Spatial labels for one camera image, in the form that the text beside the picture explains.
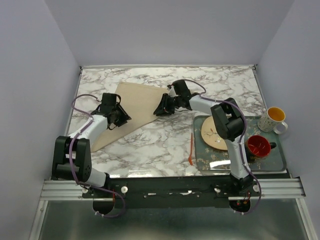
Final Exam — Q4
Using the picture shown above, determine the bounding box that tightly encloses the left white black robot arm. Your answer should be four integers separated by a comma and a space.
52, 93, 131, 198

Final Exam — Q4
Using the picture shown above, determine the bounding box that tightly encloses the orange plastic fork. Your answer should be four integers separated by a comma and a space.
188, 133, 194, 166

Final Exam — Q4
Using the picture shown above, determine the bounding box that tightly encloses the teal floral serving tray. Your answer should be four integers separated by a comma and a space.
193, 115, 287, 175

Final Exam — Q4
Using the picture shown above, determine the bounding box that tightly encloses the white floral mug yellow inside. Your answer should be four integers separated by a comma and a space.
257, 106, 289, 135

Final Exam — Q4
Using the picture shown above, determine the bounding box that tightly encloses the aluminium frame rail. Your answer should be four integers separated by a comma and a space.
40, 178, 306, 202

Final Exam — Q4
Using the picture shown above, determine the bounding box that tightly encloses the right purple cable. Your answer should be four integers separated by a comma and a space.
167, 79, 262, 216

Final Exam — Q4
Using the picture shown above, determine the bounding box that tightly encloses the beige floral plate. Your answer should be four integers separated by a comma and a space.
201, 116, 228, 151

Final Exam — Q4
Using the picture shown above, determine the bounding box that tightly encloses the beige cloth napkin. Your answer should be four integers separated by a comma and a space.
91, 82, 168, 152

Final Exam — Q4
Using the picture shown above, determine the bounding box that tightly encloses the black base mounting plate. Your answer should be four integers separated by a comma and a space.
82, 175, 261, 218

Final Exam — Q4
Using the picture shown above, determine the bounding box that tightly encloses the red black cup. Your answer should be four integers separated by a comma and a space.
245, 135, 277, 159

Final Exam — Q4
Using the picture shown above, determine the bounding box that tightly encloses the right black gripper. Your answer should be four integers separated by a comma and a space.
152, 93, 181, 118

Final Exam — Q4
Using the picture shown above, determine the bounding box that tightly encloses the purple cable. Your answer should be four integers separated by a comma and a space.
69, 93, 126, 218
167, 79, 262, 216

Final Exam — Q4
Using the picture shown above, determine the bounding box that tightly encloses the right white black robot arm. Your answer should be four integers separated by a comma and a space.
153, 79, 254, 196

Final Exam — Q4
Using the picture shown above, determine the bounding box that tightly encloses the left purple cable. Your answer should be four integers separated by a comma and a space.
69, 93, 126, 218

